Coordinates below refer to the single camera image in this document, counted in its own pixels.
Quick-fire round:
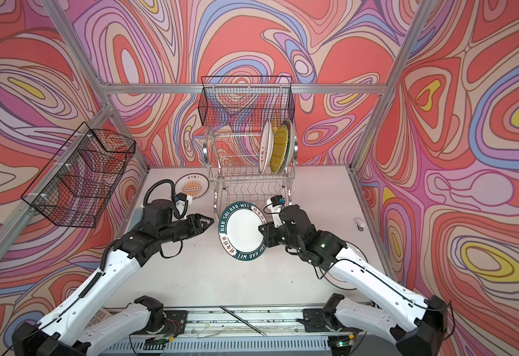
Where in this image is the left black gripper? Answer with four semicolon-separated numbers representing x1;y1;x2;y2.
156;213;215;246

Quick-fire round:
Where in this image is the dark green rim plate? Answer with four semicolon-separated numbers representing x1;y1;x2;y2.
218;201;268;262

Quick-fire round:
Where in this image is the orange sunburst plate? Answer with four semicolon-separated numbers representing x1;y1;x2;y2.
259;120;273;174
176;173;210;200

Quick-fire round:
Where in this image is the yellow woven pattern plate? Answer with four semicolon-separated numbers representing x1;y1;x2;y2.
270;123;290;174

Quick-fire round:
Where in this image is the light green flower plate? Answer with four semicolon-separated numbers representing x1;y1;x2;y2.
285;121;296;167

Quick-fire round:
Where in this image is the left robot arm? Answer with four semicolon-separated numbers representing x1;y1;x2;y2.
12;198;214;355

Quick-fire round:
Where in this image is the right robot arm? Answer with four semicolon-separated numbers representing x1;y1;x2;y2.
259;203;450;355

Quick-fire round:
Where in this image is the silver two-tier dish rack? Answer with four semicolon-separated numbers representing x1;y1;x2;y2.
203;126;299;217

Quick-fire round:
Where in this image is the white black-rim plate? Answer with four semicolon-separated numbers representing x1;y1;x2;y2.
325;239;371;290

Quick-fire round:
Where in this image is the black thin rod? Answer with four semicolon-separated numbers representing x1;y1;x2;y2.
219;306;267;337

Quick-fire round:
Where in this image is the small white clip object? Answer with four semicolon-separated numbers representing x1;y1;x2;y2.
354;217;366;231

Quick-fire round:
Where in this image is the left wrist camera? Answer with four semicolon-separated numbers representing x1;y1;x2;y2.
175;193;193;216

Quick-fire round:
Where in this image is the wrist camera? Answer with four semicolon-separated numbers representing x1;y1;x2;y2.
175;193;193;216
263;195;285;215

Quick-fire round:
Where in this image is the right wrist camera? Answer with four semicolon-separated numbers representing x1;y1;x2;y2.
263;195;285;215

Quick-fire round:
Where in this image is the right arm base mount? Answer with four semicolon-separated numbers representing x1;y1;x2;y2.
297;308;361;334

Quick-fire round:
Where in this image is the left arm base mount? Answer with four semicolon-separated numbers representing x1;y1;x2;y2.
132;309;188;338

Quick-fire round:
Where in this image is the black wire basket back wall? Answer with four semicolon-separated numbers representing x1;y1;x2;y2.
198;75;295;133

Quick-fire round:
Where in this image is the black wire basket wall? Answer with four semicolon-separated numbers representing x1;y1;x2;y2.
21;123;136;228
198;75;295;133

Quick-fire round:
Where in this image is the black wire basket left wall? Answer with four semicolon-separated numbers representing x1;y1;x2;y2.
21;123;136;228

